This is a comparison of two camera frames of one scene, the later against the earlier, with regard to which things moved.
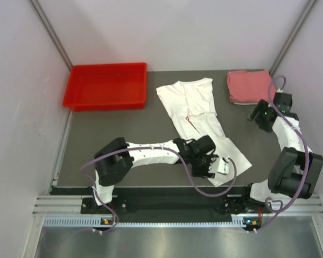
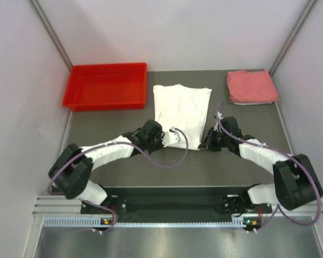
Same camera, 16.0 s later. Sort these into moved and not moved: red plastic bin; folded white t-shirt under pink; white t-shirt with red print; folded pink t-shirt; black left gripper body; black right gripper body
Moved: black right gripper body; white t-shirt with red print; black left gripper body
Not moved: folded white t-shirt under pink; red plastic bin; folded pink t-shirt
